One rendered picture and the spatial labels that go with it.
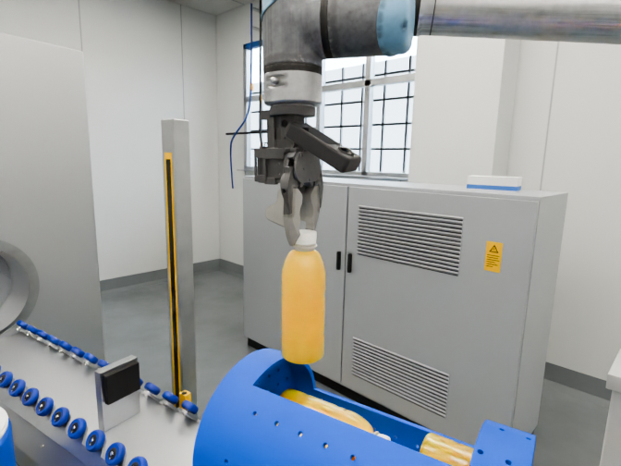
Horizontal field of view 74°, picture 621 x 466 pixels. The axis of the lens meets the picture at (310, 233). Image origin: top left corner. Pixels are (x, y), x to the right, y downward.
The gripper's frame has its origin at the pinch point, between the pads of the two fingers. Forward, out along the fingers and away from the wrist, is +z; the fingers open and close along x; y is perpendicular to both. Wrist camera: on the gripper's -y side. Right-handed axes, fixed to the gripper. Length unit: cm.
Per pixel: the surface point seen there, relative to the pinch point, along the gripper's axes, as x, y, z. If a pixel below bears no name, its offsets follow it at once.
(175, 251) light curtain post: -29, 68, 17
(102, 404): 6, 54, 46
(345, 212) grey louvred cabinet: -173, 83, 22
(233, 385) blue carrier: 8.0, 9.0, 25.1
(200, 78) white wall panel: -339, 384, -112
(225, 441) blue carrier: 13.5, 5.8, 30.8
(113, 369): 3, 54, 38
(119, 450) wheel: 11, 39, 48
